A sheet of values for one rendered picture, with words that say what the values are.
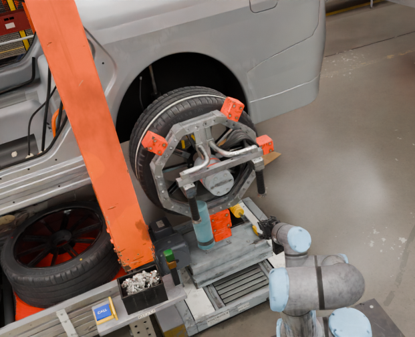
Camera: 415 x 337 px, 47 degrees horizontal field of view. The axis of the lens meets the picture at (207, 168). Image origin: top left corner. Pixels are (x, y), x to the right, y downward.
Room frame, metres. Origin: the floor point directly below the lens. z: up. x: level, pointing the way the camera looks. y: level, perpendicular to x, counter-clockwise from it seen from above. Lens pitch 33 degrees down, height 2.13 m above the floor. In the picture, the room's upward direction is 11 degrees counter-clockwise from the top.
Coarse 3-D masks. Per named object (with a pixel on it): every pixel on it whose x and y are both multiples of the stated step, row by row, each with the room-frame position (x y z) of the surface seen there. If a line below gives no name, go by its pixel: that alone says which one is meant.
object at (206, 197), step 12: (228, 132) 2.10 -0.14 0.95; (192, 144) 2.05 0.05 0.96; (240, 144) 2.14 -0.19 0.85; (192, 156) 2.09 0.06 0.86; (168, 168) 2.01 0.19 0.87; (228, 168) 2.09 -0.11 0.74; (240, 168) 2.10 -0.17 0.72; (168, 192) 2.00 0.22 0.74; (180, 192) 2.10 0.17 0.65; (204, 192) 2.11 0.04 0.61
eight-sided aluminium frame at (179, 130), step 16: (176, 128) 1.94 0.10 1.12; (192, 128) 1.94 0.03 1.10; (240, 128) 2.02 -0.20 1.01; (176, 144) 1.92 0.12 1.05; (160, 160) 1.89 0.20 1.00; (160, 176) 1.89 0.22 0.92; (160, 192) 1.88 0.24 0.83; (240, 192) 2.00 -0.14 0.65; (176, 208) 1.90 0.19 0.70; (208, 208) 1.96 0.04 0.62; (224, 208) 1.97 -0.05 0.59
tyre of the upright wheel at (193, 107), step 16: (160, 96) 2.22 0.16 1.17; (176, 96) 2.15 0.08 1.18; (208, 96) 2.12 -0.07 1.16; (224, 96) 2.22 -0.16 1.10; (144, 112) 2.17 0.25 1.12; (176, 112) 2.02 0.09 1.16; (192, 112) 2.03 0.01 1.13; (208, 112) 2.06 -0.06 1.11; (144, 128) 2.07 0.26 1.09; (160, 128) 1.99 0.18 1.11; (256, 128) 2.14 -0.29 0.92; (144, 160) 1.95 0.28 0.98; (144, 176) 1.95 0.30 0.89; (144, 192) 1.96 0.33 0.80; (160, 208) 1.96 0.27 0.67
